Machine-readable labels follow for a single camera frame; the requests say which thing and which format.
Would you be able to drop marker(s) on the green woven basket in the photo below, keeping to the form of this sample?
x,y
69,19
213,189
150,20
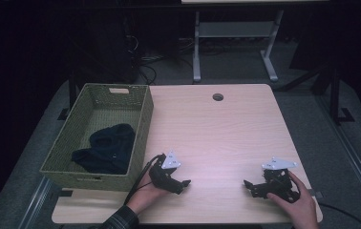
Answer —
x,y
73,127

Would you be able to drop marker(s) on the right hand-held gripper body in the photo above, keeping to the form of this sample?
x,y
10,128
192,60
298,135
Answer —
x,y
277,181

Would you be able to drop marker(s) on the grey table bracket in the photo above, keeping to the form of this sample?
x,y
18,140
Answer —
x,y
316,194

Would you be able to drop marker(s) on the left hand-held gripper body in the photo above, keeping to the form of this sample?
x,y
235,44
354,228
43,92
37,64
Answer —
x,y
161,176

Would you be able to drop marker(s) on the black table bracket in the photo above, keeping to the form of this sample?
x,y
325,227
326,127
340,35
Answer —
x,y
67,193

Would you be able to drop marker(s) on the person's right hand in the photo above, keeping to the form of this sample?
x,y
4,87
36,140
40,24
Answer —
x,y
299,206

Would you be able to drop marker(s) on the person's left hand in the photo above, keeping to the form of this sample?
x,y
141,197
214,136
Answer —
x,y
145,194

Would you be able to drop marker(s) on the dark cloth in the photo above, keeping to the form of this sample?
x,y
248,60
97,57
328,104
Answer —
x,y
111,149

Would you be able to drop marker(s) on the black metal stand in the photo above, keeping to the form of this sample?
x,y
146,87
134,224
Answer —
x,y
336,95

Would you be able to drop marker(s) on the metal floor rail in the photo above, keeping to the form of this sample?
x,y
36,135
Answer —
x,y
353,152
37,203

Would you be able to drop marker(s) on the white metal desk frame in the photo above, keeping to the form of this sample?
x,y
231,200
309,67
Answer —
x,y
237,30

